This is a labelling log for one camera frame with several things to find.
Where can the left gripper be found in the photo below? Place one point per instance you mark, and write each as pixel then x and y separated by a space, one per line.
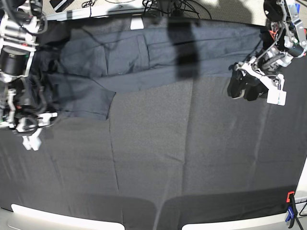
pixel 250 82

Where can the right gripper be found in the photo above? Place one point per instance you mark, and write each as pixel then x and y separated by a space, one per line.
pixel 24 120

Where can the dark navy t-shirt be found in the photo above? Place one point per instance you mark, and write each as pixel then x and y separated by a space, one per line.
pixel 82 69

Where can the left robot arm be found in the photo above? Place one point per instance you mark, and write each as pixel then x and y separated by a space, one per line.
pixel 287 36

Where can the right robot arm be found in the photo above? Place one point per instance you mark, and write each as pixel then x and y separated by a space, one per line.
pixel 21 22

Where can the black table cloth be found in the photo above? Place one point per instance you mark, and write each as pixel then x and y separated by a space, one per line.
pixel 167 156

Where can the black power adapter box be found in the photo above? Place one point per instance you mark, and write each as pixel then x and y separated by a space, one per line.
pixel 60 5

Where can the red black clamp near-right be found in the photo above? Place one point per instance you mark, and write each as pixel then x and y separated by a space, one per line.
pixel 290 195

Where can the blue bar clamp near-right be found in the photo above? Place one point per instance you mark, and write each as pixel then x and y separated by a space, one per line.
pixel 291 213

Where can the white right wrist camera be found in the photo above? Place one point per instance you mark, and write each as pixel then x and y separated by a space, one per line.
pixel 32 142

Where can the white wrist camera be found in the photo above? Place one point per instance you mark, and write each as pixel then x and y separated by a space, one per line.
pixel 32 142
pixel 277 97

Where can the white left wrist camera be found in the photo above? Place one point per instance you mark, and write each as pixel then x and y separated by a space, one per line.
pixel 277 97

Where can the aluminium frame rail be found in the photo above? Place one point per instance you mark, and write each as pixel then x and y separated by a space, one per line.
pixel 88 13

